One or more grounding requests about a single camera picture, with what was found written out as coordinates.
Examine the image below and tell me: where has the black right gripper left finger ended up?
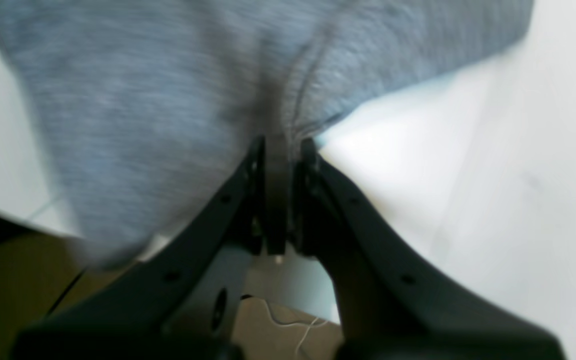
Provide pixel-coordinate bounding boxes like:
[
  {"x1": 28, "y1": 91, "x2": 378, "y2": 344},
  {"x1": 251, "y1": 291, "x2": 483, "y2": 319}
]
[{"x1": 10, "y1": 136, "x2": 265, "y2": 360}]

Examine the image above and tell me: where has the grey t-shirt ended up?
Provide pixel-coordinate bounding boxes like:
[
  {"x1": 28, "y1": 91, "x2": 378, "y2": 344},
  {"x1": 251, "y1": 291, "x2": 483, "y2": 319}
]
[{"x1": 0, "y1": 0, "x2": 534, "y2": 268}]

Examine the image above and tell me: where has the white thin cable on floor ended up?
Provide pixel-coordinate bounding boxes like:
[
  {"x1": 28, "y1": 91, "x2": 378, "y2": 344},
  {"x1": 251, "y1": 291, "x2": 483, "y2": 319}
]
[{"x1": 263, "y1": 299, "x2": 330, "y2": 360}]

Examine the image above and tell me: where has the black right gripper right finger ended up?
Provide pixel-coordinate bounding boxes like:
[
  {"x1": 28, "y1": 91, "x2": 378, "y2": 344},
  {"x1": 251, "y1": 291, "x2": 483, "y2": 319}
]
[{"x1": 293, "y1": 139, "x2": 566, "y2": 360}]

